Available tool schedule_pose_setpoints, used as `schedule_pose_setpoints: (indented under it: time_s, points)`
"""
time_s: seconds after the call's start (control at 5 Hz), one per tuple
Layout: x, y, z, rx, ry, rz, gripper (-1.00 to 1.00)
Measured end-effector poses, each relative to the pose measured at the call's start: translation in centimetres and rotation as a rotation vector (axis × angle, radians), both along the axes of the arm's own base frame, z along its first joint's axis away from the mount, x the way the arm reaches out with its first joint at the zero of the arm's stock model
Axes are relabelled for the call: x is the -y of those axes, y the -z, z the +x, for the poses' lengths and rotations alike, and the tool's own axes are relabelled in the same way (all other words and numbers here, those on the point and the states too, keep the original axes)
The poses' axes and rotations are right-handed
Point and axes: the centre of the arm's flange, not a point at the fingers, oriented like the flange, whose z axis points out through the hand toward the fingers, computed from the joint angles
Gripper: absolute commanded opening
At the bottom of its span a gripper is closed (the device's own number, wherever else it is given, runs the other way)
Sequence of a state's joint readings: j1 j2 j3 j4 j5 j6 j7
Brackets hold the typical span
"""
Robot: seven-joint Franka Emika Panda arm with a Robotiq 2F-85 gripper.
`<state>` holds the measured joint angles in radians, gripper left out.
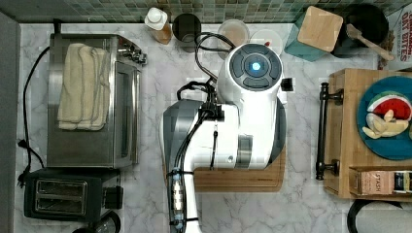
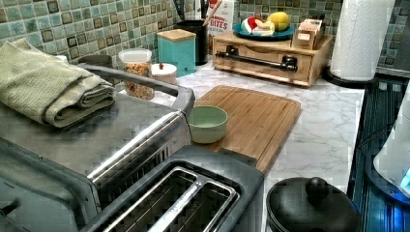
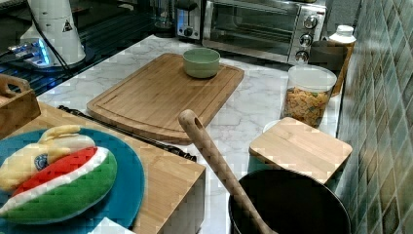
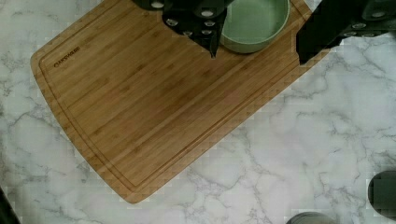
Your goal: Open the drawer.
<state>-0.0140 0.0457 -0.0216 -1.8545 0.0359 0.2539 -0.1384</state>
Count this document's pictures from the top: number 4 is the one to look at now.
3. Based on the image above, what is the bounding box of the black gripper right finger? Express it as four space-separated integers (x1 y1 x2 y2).
296 0 396 64

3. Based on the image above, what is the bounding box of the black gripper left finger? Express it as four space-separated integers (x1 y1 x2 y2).
132 0 234 58

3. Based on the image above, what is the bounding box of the light green bowl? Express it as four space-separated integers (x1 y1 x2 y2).
220 0 291 54

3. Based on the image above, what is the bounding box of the bamboo cutting board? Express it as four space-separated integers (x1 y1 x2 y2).
31 0 310 203

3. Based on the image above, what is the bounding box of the dark round container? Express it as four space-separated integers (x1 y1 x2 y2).
368 171 396 221

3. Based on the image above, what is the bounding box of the grey round lid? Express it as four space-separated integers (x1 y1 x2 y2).
286 212 336 224

